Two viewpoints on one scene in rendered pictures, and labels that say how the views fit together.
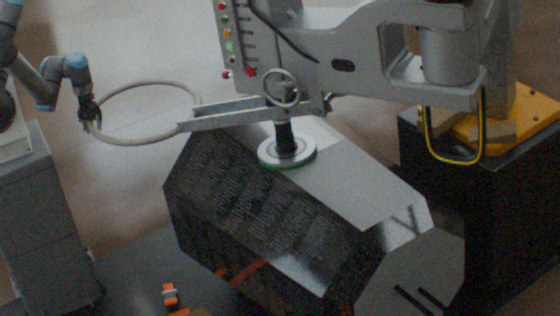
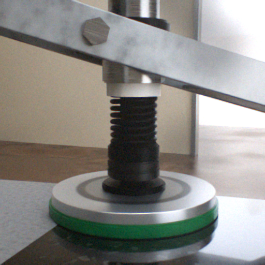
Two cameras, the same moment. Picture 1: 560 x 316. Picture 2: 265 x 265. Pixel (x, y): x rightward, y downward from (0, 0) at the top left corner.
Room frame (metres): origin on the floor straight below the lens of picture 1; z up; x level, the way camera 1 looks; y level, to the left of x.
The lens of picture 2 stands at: (2.96, -0.40, 1.02)
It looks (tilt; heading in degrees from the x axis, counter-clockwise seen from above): 8 degrees down; 134
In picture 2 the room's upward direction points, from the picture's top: straight up
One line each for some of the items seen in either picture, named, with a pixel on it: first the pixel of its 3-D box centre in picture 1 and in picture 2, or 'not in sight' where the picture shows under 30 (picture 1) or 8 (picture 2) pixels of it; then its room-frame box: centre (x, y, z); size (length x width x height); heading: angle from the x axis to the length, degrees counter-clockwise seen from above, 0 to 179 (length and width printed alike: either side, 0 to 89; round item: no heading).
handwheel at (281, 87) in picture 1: (286, 83); not in sight; (2.43, -0.06, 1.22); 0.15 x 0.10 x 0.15; 57
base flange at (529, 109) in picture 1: (491, 108); not in sight; (2.80, -0.90, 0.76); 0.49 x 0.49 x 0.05; 28
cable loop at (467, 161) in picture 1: (454, 124); not in sight; (2.23, -0.58, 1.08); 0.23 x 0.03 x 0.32; 57
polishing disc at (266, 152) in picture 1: (286, 149); (133, 191); (2.59, -0.03, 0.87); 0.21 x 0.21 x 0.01
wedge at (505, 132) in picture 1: (492, 131); not in sight; (2.57, -0.83, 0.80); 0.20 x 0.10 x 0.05; 72
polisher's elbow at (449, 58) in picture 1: (449, 45); not in sight; (2.23, -0.58, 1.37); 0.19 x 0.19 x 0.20
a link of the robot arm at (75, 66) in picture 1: (78, 68); not in sight; (2.94, 0.73, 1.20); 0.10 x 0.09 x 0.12; 69
